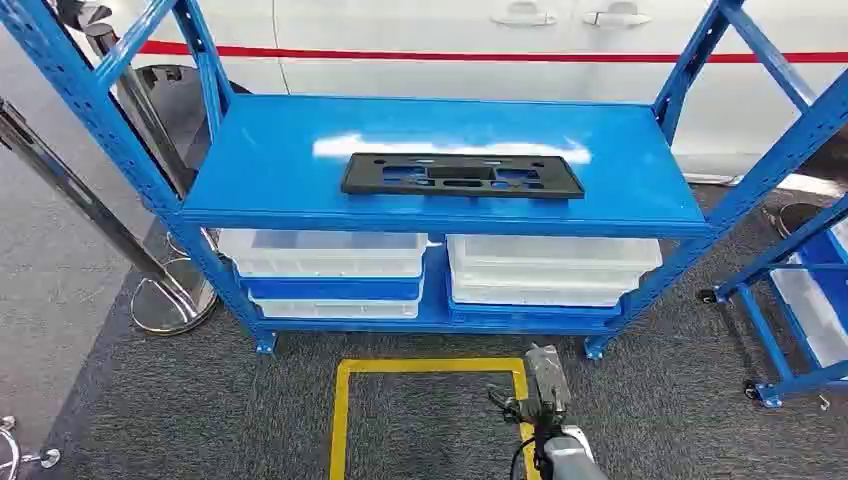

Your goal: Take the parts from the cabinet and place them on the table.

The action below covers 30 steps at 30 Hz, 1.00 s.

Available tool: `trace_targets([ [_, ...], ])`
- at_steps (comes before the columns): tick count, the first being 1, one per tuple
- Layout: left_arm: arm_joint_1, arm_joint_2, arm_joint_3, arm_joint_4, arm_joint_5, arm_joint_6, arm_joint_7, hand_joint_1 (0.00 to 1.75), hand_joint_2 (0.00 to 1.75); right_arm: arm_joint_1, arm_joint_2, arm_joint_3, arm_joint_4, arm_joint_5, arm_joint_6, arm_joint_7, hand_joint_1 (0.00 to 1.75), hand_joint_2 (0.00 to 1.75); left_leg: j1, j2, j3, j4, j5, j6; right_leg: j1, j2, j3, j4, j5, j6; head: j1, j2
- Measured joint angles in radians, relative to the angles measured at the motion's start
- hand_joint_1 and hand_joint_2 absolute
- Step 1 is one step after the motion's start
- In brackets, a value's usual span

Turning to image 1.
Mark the black plastic mounting plate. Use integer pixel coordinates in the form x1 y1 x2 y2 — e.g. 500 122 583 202
341 153 586 200

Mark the yellow floor tape square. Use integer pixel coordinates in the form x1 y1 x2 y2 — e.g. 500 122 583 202
329 357 541 480

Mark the large blue metal shelf rack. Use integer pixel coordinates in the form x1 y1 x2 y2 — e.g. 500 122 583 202
0 0 848 362

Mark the white car with red stripe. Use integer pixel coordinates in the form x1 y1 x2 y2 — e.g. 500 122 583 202
66 0 848 197

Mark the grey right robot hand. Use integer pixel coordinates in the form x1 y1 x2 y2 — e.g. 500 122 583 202
488 344 572 429

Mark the chrome stanchion post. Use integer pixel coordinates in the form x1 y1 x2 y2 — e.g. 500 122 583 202
0 99 220 336
82 21 221 261

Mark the blue wheeled shelf rack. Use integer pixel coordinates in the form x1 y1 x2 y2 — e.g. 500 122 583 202
698 192 848 409

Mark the black stool with chrome base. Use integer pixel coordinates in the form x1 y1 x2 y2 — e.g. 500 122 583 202
0 415 62 480

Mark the white car door handle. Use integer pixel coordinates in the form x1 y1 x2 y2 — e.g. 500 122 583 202
490 1 558 28
582 1 654 29

